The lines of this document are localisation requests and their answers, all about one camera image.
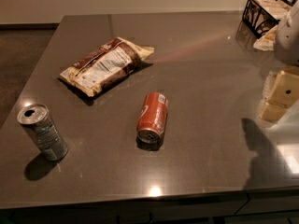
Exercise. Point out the black wire basket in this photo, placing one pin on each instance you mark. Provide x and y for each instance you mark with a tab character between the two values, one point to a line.
262	15

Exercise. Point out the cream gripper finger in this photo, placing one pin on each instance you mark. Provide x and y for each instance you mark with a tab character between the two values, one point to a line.
271	113

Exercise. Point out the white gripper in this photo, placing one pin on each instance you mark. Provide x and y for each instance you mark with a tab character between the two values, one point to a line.
289	39

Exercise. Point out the white napkins in basket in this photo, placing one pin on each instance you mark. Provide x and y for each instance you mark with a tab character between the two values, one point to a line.
267	41

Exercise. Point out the red coke can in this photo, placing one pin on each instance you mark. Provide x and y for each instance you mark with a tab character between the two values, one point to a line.
151	124

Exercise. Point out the brown and white chip bag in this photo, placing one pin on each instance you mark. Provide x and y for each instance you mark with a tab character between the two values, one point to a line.
105	66

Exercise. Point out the silver energy drink can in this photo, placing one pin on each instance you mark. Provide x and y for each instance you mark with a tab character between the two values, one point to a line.
39	125

